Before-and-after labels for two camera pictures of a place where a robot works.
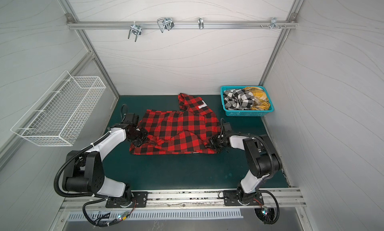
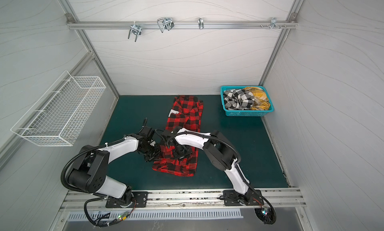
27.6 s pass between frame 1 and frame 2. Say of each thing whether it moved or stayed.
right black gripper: moved
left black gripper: moved
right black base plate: stayed
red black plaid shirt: moved
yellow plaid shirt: stayed
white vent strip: stayed
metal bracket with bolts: stayed
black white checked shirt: stayed
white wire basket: stayed
